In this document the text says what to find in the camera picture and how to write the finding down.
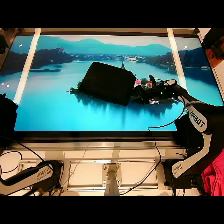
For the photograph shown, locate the black long-sleeved shirt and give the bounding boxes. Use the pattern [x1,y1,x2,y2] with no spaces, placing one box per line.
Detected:
[77,61,138,107]

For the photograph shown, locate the pink garment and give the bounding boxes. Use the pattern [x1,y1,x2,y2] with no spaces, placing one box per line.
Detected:
[201,157,224,197]

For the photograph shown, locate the silver frame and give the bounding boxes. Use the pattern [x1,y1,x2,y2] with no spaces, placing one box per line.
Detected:
[0,139,224,197]

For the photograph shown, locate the black cable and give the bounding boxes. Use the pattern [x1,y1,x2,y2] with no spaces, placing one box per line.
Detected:
[0,135,51,175]
[119,101,188,196]

